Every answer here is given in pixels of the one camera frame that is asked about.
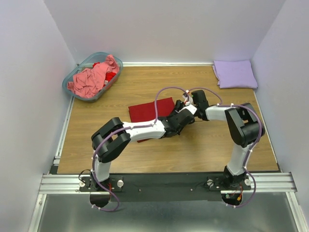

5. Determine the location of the dark red t shirt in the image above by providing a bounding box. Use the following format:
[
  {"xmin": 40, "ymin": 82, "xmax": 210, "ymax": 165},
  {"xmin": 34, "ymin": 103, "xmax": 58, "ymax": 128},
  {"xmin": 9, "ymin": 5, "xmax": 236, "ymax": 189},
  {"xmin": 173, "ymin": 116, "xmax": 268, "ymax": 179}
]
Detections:
[{"xmin": 127, "ymin": 97, "xmax": 175, "ymax": 144}]

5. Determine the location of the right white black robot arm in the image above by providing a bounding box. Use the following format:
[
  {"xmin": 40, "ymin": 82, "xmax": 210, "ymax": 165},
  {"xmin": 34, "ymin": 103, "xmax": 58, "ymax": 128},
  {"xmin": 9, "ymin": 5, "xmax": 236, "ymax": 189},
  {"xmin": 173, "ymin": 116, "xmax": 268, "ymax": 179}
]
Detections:
[{"xmin": 173, "ymin": 90, "xmax": 265, "ymax": 189}]

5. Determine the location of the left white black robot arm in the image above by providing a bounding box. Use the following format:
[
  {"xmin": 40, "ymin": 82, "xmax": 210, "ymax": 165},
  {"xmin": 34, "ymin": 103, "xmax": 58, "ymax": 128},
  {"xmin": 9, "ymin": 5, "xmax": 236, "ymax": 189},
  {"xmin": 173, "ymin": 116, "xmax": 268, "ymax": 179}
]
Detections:
[{"xmin": 90, "ymin": 105, "xmax": 197, "ymax": 191}]

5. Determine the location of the folded lavender t shirt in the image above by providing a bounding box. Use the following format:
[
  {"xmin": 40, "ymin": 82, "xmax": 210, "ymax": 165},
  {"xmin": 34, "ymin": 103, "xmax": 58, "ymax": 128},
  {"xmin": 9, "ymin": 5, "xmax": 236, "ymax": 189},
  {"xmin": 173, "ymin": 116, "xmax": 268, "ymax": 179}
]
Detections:
[{"xmin": 212, "ymin": 60, "xmax": 258, "ymax": 89}]

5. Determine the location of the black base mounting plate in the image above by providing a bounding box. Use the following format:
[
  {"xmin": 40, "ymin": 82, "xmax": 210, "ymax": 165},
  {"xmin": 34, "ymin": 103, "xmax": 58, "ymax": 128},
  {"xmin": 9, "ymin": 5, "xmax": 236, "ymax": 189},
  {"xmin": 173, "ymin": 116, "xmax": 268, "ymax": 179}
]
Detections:
[{"xmin": 79, "ymin": 172, "xmax": 252, "ymax": 203}]

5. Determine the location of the clear blue plastic bin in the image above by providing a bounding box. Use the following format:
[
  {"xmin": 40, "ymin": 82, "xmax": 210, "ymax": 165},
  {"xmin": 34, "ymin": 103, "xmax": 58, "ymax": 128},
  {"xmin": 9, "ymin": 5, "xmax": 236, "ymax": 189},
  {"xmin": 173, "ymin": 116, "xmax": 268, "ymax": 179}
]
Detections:
[{"xmin": 62, "ymin": 52, "xmax": 124, "ymax": 103}]

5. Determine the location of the pink t shirt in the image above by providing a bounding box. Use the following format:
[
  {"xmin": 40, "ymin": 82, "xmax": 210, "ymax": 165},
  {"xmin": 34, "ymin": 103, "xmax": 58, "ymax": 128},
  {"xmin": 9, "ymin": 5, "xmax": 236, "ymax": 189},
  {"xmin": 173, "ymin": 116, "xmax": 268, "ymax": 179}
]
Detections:
[{"xmin": 67, "ymin": 54, "xmax": 120, "ymax": 99}]

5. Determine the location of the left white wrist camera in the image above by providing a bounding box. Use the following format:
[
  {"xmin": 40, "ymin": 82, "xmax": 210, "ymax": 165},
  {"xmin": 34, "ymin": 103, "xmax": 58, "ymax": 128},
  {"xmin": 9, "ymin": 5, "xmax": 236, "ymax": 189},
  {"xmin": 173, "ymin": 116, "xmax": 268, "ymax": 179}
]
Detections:
[{"xmin": 176, "ymin": 104, "xmax": 197, "ymax": 115}]

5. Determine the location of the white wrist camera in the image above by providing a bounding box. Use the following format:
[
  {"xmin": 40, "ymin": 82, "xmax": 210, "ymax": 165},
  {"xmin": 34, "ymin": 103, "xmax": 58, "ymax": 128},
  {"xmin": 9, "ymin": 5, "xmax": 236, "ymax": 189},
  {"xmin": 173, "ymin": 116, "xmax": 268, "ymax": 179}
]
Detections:
[
  {"xmin": 176, "ymin": 104, "xmax": 197, "ymax": 115},
  {"xmin": 183, "ymin": 90, "xmax": 193, "ymax": 106}
]

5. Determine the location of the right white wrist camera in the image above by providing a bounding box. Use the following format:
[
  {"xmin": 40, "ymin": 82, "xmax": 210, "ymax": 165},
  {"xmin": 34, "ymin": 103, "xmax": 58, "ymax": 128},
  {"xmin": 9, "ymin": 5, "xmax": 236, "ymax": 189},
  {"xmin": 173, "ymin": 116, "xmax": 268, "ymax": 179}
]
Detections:
[{"xmin": 183, "ymin": 90, "xmax": 193, "ymax": 106}]

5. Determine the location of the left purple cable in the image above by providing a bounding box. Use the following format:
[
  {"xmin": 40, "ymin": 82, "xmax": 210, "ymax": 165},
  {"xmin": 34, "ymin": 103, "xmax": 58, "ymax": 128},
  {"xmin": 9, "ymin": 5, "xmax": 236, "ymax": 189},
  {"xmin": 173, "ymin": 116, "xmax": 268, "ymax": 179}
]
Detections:
[{"xmin": 79, "ymin": 87, "xmax": 188, "ymax": 212}]

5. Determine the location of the purple cable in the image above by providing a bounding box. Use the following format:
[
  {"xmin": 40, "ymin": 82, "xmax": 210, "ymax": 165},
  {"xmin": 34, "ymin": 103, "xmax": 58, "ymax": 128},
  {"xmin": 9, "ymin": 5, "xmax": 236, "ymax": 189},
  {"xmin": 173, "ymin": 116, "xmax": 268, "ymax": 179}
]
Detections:
[
  {"xmin": 185, "ymin": 87, "xmax": 263, "ymax": 209},
  {"xmin": 79, "ymin": 87, "xmax": 188, "ymax": 212}
]

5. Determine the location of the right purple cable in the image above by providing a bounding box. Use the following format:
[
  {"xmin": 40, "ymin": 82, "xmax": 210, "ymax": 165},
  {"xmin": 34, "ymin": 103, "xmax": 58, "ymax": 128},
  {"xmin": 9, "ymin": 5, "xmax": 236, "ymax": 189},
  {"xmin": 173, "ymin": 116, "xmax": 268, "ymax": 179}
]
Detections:
[{"xmin": 185, "ymin": 87, "xmax": 263, "ymax": 209}]

